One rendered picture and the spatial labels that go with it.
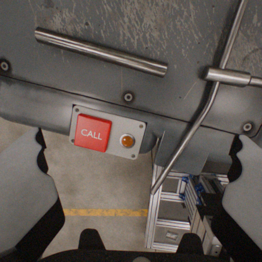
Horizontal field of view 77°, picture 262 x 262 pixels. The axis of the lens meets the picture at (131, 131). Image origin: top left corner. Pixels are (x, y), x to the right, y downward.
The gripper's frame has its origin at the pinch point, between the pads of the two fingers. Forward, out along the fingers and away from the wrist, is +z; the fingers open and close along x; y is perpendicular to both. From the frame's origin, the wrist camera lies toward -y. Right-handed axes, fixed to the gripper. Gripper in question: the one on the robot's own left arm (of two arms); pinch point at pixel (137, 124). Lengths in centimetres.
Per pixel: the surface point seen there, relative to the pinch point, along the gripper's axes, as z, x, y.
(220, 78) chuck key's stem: 13.7, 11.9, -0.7
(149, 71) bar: 14.7, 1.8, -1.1
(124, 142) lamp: 13.7, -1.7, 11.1
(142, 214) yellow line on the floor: 104, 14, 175
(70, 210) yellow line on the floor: 109, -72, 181
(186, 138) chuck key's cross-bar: 12.5, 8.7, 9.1
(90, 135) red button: 13.5, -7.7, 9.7
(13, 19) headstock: 19.5, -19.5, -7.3
